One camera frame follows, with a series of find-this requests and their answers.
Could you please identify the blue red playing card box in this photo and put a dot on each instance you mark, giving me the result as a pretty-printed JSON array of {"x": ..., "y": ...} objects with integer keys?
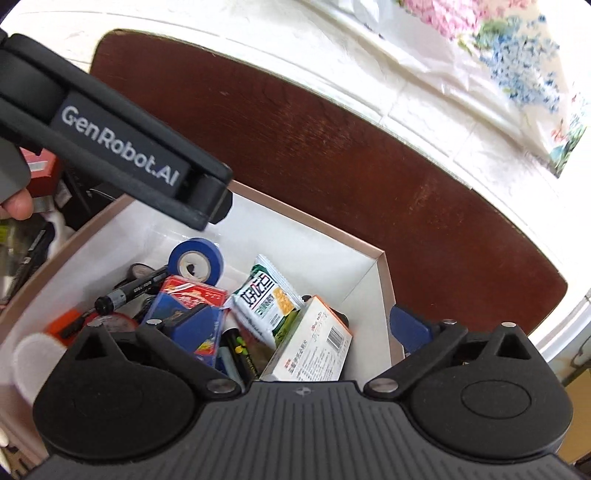
[{"x": 191, "y": 315}]

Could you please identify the beige cardboard box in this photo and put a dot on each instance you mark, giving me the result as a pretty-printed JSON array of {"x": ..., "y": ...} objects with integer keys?
[{"x": 348, "y": 273}]

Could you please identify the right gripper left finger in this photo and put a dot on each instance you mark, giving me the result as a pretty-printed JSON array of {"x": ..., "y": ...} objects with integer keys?
[{"x": 204, "y": 381}]

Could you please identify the blue tape roll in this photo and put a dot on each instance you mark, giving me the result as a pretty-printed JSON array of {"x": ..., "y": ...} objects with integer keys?
[{"x": 196, "y": 259}]

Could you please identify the person's left hand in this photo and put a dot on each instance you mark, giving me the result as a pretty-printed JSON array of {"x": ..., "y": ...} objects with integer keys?
[{"x": 19, "y": 206}]

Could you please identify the red flat box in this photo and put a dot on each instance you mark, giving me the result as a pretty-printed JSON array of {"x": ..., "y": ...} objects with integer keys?
[{"x": 44, "y": 164}]

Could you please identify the black marker pen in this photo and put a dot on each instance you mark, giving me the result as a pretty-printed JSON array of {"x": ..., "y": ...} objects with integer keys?
[{"x": 107, "y": 304}]

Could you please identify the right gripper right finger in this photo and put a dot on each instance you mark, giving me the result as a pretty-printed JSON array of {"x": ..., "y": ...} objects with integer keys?
[{"x": 430, "y": 348}]

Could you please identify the floral plastic bag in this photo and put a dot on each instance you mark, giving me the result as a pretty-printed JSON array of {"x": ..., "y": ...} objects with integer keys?
[{"x": 514, "y": 63}]

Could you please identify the white orange medicine box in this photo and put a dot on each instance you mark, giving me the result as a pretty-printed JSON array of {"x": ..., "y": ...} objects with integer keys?
[{"x": 314, "y": 350}]

